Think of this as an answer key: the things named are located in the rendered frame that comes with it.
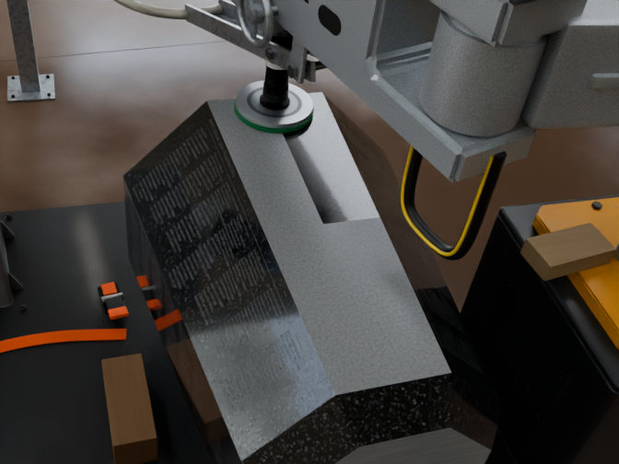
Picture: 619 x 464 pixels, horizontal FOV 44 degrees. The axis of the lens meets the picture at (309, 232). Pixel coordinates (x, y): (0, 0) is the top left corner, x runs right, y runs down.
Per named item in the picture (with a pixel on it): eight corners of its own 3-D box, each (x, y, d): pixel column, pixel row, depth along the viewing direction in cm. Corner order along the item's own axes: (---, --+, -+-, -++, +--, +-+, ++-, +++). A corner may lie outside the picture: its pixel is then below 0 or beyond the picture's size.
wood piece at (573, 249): (583, 237, 194) (590, 222, 191) (608, 264, 188) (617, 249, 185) (519, 253, 187) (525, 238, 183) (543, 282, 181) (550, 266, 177)
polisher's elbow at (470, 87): (495, 80, 153) (525, -12, 140) (533, 138, 140) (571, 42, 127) (405, 81, 149) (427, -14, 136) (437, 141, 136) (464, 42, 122)
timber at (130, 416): (103, 382, 236) (100, 358, 228) (143, 376, 240) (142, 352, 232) (115, 469, 216) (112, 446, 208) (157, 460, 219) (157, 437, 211)
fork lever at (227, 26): (366, 69, 185) (367, 49, 183) (298, 86, 176) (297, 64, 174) (232, 12, 236) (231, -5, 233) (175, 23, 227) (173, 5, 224)
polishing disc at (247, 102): (218, 104, 207) (219, 100, 207) (268, 75, 221) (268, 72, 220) (280, 138, 199) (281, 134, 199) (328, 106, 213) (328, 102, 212)
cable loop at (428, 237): (466, 274, 162) (509, 156, 141) (453, 279, 161) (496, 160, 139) (401, 208, 175) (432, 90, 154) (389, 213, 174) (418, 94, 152)
